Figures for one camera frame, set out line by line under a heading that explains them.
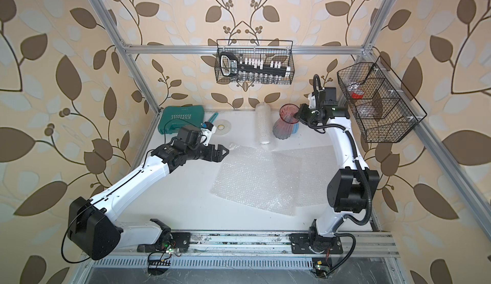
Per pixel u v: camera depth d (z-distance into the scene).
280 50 0.91
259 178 0.91
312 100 0.77
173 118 1.11
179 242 0.74
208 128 0.71
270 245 0.74
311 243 0.67
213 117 1.18
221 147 0.72
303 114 0.74
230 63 0.84
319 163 0.97
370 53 0.88
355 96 0.82
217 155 0.72
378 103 0.79
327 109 0.58
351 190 0.46
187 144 0.61
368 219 0.40
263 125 1.04
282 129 0.91
